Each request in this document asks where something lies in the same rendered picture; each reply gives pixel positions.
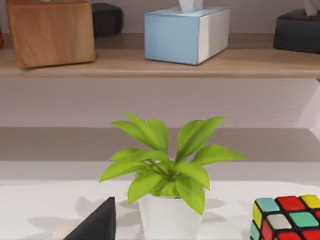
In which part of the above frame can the wooden tissue box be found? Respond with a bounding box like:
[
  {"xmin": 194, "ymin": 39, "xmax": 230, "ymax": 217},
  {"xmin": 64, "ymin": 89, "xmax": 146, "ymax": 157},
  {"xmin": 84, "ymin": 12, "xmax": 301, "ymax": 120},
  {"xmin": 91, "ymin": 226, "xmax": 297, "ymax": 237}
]
[{"xmin": 5, "ymin": 0, "xmax": 97, "ymax": 69}]

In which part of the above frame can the black tissue box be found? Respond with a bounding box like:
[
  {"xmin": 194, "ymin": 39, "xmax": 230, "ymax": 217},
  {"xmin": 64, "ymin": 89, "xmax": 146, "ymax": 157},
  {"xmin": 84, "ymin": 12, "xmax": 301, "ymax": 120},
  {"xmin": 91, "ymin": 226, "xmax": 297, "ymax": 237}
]
[{"xmin": 273, "ymin": 0, "xmax": 320, "ymax": 55}]

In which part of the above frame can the blue and white tissue box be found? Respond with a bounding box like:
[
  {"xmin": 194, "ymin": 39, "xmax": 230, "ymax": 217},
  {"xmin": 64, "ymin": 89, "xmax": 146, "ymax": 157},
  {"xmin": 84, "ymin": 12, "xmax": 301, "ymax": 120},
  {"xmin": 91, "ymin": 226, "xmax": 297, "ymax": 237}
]
[{"xmin": 143, "ymin": 0, "xmax": 231, "ymax": 67}]

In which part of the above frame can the multicoloured puzzle cube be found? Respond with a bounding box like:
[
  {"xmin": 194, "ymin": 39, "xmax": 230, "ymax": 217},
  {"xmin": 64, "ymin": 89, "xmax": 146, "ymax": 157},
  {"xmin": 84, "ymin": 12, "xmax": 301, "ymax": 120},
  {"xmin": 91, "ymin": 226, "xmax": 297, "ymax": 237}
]
[{"xmin": 249, "ymin": 194, "xmax": 320, "ymax": 240}]

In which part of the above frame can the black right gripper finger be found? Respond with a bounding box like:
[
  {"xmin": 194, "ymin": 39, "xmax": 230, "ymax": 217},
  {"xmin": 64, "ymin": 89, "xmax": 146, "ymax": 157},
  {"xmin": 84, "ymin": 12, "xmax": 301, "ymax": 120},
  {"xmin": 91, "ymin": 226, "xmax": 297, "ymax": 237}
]
[{"xmin": 63, "ymin": 196, "xmax": 117, "ymax": 240}]

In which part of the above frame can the dark rounded box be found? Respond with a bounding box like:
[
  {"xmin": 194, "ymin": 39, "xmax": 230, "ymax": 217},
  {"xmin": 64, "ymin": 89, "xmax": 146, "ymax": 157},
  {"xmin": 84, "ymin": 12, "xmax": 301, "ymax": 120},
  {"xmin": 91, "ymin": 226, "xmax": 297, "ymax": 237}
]
[{"xmin": 90, "ymin": 2, "xmax": 124, "ymax": 39}]

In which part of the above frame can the wooden shelf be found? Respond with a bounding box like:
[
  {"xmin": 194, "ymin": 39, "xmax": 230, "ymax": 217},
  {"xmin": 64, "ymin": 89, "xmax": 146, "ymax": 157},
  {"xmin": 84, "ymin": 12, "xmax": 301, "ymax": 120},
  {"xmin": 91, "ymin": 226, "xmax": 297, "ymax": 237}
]
[{"xmin": 0, "ymin": 32, "xmax": 320, "ymax": 80}]

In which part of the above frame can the green plant in white pot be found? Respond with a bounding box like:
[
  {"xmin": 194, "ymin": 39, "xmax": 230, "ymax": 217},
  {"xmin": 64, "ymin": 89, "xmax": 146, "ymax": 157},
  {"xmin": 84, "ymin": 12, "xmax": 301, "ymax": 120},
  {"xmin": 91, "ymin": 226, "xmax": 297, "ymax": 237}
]
[{"xmin": 99, "ymin": 111, "xmax": 248, "ymax": 240}]

